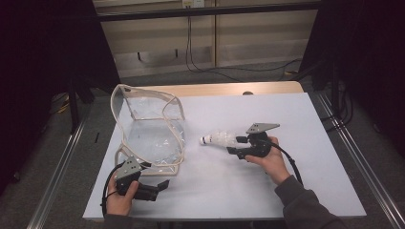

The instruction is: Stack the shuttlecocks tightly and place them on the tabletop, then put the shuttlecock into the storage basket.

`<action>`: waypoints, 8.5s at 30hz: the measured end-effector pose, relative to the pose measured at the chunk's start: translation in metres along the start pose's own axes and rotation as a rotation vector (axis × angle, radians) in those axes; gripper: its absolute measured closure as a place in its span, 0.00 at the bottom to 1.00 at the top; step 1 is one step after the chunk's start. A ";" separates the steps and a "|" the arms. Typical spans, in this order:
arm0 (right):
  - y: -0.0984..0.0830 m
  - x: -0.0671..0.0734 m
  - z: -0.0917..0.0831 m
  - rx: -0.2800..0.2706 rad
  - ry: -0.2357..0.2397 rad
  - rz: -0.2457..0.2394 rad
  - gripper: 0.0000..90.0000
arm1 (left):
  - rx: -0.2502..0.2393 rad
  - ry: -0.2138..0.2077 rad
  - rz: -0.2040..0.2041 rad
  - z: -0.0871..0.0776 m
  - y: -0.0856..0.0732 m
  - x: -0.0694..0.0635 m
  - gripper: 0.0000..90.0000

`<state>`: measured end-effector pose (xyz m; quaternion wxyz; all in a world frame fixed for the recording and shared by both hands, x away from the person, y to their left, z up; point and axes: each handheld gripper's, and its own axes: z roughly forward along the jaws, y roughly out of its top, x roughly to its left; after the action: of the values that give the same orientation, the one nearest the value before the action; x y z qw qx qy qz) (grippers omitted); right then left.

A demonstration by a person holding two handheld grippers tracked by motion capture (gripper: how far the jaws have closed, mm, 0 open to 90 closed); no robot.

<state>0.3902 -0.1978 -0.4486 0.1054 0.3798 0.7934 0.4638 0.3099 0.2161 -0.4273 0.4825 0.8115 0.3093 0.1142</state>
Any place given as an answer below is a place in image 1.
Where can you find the black metal stand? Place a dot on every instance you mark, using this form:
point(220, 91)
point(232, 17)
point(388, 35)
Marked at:
point(74, 108)

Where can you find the clear plastic bag beige trim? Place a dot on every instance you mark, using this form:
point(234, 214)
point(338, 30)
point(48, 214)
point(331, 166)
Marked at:
point(153, 140)

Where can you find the black horizontal metal bar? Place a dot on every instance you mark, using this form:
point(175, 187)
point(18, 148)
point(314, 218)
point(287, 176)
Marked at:
point(203, 12)

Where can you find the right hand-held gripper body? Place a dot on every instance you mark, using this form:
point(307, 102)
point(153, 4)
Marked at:
point(259, 146)

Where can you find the small black stick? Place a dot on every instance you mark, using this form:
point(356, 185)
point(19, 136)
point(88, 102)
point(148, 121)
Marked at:
point(96, 137)

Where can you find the white table cover sheet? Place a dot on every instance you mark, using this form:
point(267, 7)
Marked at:
point(286, 108)

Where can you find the person's right hand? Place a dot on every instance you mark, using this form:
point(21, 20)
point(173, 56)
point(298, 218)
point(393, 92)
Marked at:
point(273, 163)

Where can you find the person's left hand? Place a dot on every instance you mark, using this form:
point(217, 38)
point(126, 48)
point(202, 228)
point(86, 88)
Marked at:
point(118, 205)

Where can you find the aluminium floor rail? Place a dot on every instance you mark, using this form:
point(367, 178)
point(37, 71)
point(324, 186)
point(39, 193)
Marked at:
point(359, 159)
point(57, 175)

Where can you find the black curtain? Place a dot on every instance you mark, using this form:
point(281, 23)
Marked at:
point(38, 63)
point(375, 63)

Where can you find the white wall socket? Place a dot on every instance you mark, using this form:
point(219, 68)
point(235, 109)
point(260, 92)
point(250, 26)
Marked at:
point(193, 3)

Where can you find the dark round table grommet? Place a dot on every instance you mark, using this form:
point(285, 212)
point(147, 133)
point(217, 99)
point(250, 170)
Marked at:
point(247, 93)

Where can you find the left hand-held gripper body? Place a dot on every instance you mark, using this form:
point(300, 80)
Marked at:
point(129, 169)

